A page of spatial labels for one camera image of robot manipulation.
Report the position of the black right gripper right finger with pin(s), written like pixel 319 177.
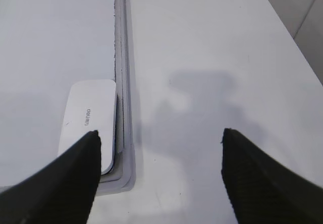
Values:
pixel 261 190

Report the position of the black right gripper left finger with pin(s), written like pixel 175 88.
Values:
pixel 62 192

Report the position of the white whiteboard eraser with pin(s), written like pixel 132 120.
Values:
pixel 91 106

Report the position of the whiteboard with aluminium frame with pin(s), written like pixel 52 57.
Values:
pixel 47 47

